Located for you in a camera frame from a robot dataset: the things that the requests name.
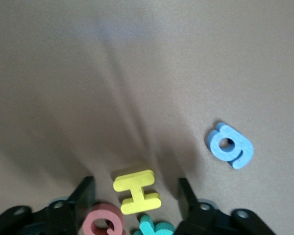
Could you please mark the pink foam letter Q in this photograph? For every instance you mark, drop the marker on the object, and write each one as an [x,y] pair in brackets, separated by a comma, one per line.
[103,218]

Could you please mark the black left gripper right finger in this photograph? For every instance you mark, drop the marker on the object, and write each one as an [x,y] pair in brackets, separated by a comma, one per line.
[196,215]

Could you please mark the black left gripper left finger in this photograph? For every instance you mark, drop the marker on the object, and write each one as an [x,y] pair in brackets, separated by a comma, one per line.
[71,213]

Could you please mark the teal foam letter R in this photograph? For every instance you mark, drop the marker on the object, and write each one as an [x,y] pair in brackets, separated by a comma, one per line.
[152,227]

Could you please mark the yellow foam letter H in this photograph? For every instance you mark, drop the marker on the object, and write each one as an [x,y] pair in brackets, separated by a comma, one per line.
[137,193]

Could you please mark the blue foam letter g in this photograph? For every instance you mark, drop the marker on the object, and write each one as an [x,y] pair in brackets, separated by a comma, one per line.
[229,145]

